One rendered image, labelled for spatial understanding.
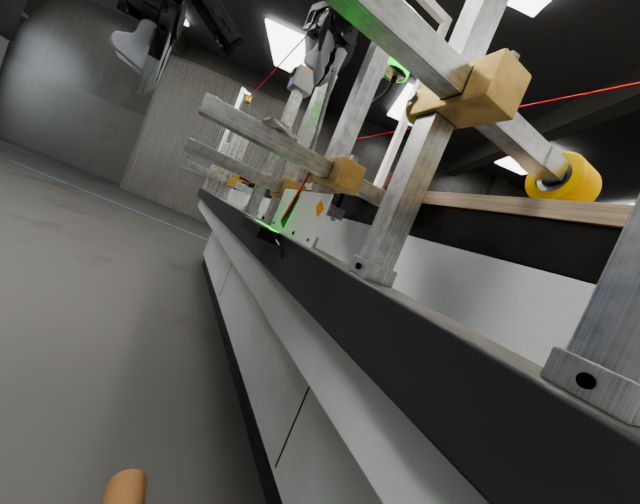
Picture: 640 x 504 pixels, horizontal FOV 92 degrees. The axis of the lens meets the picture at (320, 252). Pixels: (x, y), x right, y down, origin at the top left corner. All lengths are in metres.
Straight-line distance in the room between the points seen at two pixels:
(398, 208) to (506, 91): 0.16
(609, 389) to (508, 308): 0.30
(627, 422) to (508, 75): 0.31
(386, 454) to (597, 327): 0.22
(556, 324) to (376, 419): 0.26
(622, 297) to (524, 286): 0.28
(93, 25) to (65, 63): 0.97
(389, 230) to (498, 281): 0.21
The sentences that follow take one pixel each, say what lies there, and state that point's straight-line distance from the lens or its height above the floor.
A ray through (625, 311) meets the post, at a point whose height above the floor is 0.76.
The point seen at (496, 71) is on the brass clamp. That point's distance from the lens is 0.39.
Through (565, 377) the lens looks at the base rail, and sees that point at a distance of 0.25.
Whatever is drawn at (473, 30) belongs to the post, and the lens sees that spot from 0.49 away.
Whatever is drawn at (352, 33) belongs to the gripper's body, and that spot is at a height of 1.12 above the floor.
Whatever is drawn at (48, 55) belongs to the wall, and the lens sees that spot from 9.39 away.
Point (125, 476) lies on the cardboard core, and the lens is 0.94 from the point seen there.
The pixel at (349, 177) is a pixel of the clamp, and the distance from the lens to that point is 0.56.
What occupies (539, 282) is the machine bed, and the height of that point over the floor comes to 0.78.
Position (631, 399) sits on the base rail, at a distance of 0.24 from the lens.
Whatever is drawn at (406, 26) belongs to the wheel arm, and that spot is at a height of 0.94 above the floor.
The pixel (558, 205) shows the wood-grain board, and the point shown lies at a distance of 0.54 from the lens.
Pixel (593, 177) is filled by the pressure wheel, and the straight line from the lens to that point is 0.59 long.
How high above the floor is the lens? 0.73
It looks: 3 degrees down
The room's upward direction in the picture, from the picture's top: 22 degrees clockwise
